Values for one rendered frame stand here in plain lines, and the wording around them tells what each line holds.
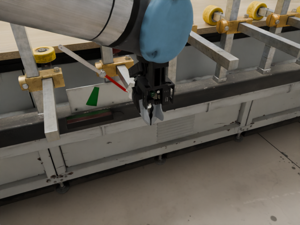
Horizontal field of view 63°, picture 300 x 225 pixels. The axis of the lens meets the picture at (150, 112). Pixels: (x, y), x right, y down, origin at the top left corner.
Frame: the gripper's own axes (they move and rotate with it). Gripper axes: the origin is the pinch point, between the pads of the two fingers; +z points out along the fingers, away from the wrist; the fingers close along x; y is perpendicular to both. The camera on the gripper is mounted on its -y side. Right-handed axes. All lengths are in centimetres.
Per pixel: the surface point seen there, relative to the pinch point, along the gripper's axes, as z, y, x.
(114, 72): -1.4, -29.2, -2.4
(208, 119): 55, -57, 62
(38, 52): -8.8, -39.0, -26.6
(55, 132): -2.3, -0.1, -24.1
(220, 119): 57, -57, 72
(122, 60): -5.1, -30.9, 0.9
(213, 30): -7, -46, 49
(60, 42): -8, -49, -19
